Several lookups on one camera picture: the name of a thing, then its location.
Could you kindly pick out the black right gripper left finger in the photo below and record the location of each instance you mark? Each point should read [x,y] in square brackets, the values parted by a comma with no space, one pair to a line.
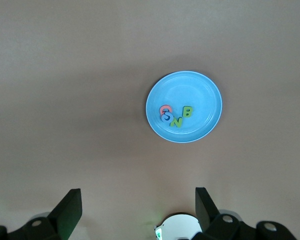
[62,220]

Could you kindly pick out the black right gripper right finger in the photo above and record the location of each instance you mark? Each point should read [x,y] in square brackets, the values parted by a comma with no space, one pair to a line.
[215,222]

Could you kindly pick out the green letter N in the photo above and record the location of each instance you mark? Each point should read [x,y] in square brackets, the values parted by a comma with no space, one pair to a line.
[176,121]

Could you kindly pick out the green letter B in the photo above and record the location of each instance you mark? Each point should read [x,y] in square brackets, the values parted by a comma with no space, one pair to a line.
[188,111]

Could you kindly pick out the blue letter c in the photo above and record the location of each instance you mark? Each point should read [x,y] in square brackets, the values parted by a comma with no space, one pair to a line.
[167,117]

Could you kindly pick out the pink letter Q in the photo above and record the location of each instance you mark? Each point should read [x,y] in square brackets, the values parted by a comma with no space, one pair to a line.
[163,108]

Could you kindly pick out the blue plate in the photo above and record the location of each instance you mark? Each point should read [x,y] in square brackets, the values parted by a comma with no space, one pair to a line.
[190,90]

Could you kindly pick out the brown table cover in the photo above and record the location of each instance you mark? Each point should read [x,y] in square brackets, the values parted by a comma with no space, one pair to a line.
[65,75]

